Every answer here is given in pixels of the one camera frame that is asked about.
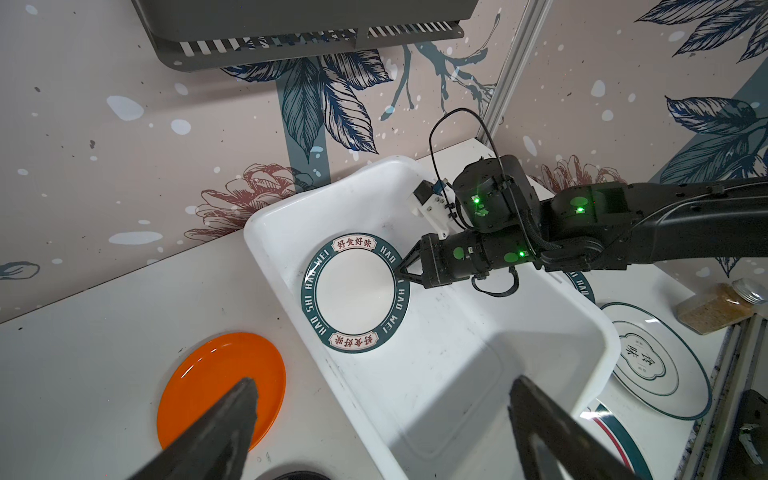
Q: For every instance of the white plate black flower outline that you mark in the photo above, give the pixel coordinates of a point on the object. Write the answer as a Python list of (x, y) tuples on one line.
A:
[(657, 366)]

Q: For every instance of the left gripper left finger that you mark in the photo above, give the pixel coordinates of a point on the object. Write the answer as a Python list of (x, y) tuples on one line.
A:
[(216, 445)]

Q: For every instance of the green rim lettered plate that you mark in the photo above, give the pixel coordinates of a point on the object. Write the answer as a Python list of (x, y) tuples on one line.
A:
[(582, 285), (350, 294)]

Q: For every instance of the orange plate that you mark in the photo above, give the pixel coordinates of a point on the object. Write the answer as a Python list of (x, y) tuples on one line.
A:
[(212, 370)]

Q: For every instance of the white plate green red rim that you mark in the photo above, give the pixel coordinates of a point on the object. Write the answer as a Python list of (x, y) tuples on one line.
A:
[(606, 428)]

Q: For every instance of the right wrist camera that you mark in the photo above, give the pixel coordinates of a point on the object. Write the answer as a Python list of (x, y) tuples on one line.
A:
[(425, 202)]

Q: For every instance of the glass jar brown contents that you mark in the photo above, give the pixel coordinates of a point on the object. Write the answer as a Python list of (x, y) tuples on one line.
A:
[(721, 306)]

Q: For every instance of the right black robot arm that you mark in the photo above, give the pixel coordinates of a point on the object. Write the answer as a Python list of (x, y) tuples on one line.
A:
[(605, 226)]

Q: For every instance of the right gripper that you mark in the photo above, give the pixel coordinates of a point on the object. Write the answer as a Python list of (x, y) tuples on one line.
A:
[(465, 255)]

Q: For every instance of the black hanging wall basket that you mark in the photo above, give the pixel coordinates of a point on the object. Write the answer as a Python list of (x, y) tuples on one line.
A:
[(190, 35)]

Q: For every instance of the white plastic bin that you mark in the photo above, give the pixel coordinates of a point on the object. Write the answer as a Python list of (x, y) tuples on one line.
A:
[(431, 403)]

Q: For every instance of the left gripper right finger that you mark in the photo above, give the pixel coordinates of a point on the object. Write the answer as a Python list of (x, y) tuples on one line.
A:
[(552, 444)]

